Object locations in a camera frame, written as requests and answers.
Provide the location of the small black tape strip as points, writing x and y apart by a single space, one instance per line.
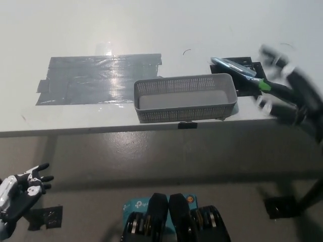
187 125

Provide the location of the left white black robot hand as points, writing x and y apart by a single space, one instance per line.
10 191

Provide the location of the black tape patch on desk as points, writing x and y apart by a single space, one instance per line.
243 88

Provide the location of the large grey duct tape patch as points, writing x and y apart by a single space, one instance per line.
88 80

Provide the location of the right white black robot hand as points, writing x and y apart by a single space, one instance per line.
302 88

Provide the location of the black slanted table leg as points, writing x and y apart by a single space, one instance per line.
311 191

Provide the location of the teal tp-link box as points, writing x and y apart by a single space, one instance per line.
133 205

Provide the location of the grey perforated plastic basket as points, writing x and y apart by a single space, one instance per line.
181 100

